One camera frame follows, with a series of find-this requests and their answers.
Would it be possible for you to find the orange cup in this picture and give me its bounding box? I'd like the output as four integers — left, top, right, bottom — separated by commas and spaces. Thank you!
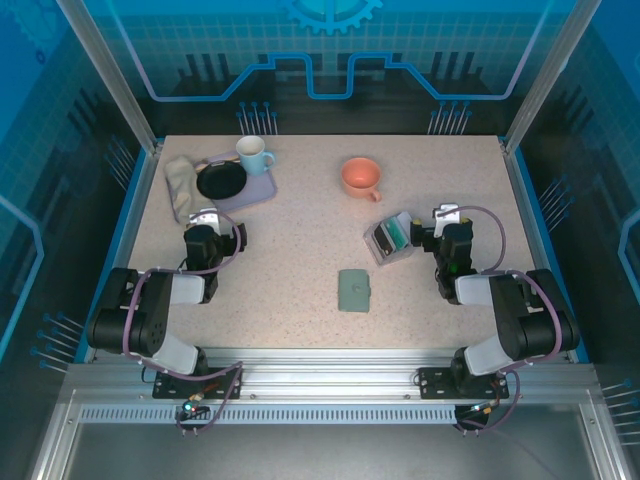
341, 157, 383, 203

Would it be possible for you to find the black round plate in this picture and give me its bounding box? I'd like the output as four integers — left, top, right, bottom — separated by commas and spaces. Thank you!
195, 160, 249, 200

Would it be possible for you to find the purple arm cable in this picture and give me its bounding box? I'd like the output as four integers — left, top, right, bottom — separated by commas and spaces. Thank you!
122, 209, 246, 437
432, 204, 569, 437

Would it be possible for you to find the teal card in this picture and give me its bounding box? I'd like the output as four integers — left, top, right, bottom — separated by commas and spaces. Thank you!
392, 213, 412, 250

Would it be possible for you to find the dark card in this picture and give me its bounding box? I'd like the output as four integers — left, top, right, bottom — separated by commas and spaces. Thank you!
374, 219, 396, 254

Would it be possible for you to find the aluminium frame post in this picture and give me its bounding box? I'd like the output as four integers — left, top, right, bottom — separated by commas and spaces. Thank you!
54, 0, 164, 151
502, 0, 601, 154

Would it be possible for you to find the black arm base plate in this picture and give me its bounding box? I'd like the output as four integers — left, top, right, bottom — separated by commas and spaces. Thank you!
417, 366, 510, 400
152, 367, 246, 400

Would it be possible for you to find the aluminium front frame rail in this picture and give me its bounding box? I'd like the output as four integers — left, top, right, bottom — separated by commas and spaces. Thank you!
64, 347, 597, 401

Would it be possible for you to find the aluminium side rail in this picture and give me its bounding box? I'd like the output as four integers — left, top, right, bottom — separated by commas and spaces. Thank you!
82, 142, 164, 364
501, 142, 576, 364

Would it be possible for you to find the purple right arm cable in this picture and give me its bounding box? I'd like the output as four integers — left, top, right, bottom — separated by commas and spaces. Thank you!
432, 204, 569, 437

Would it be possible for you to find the small connector with green light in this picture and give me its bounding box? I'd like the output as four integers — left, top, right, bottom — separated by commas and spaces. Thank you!
464, 399, 504, 419
180, 396, 210, 420

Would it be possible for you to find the light blue mug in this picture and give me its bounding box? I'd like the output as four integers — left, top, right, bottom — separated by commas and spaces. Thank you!
235, 135, 277, 178

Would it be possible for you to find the slotted metal cable strip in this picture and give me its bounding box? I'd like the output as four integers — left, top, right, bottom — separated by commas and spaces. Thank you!
77, 405, 459, 425

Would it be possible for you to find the green card holder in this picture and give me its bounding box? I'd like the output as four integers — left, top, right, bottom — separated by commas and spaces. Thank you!
337, 268, 373, 315

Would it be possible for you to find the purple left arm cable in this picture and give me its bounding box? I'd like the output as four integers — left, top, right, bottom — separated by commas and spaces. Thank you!
122, 209, 246, 437

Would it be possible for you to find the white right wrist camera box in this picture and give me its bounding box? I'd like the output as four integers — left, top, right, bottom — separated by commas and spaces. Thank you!
432, 201, 462, 236

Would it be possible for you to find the beige folded cloth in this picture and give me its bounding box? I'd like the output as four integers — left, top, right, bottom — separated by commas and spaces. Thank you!
164, 154, 214, 225

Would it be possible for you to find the lavender plastic tray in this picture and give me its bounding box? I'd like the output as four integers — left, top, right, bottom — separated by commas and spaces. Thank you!
172, 151, 279, 224

